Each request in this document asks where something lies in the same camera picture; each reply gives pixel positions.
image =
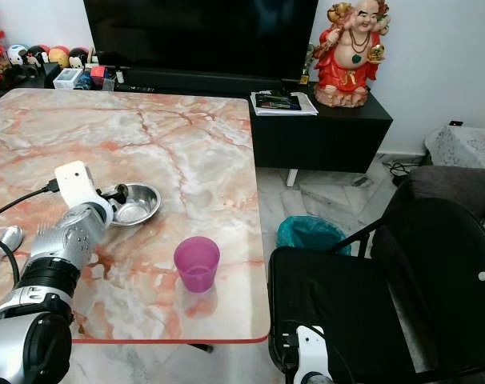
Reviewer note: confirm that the small steel bowl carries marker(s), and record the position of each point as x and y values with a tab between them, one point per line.
140	204

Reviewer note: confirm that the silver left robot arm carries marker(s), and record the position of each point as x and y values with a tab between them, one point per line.
62	256

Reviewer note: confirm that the steel fork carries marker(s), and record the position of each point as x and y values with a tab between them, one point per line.
39	230

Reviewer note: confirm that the purple plastic cup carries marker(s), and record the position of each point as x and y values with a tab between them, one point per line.
197	264

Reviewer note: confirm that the steel spoon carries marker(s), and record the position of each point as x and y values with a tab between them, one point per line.
9	240

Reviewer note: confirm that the small red box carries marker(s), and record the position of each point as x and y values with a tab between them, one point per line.
97	75

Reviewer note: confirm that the black chair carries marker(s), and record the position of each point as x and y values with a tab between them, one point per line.
394	304

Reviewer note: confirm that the small white box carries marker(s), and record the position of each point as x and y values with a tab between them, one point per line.
68	78

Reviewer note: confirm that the black soundbar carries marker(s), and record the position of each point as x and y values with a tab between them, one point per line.
194	80

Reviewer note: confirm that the yellow and red toy helmet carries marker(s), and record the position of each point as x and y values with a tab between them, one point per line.
59	56

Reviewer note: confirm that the black and white toy helmet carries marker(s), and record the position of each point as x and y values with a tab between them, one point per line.
38	56

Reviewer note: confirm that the black flat screen television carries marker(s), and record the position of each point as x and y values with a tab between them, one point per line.
198	32

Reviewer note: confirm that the stack of magazines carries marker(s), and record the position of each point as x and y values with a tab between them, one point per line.
282	102

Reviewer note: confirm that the small gold trophy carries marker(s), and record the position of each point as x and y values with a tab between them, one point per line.
306	64

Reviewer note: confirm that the red laughing Buddha statue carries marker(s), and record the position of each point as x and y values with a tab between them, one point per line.
348	60

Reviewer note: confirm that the white lace cloth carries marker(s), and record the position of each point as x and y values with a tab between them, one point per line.
462	146

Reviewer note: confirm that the small black device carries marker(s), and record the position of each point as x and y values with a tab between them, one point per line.
455	123

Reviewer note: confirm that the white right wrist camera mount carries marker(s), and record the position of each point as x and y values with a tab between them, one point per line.
313	352

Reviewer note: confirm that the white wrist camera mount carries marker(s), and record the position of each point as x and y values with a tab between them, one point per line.
313	352
74	182

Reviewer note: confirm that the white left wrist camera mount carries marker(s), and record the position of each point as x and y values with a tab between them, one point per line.
74	182

